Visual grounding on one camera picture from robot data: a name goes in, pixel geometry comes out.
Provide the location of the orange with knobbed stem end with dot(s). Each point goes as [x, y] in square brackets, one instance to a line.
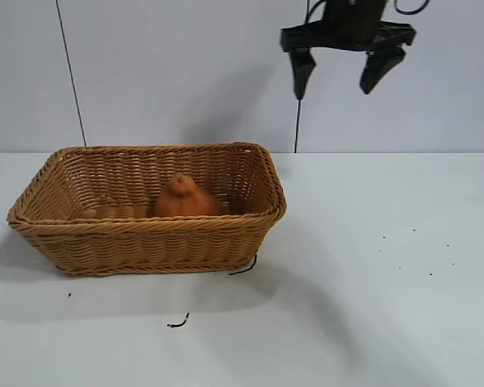
[187, 203]

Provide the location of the tan woven wicker basket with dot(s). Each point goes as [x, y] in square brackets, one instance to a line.
[145, 246]

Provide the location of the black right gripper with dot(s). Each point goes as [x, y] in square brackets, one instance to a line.
[347, 28]

